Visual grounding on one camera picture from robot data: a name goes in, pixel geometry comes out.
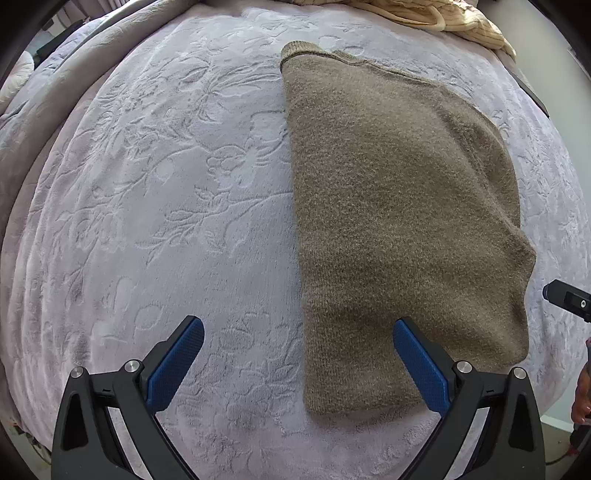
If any olive brown knit sweater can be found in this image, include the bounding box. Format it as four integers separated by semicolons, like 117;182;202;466
280;41;536;414

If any person's right hand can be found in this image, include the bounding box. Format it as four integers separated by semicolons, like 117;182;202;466
571;339;591;425

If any lavender embossed bed blanket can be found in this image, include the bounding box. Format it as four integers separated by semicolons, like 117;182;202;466
1;1;590;479

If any cream striped knit garment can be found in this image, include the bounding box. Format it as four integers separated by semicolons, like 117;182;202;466
294;0;518;59

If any round cream pleated cushion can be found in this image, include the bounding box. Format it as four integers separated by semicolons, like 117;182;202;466
0;63;34;113

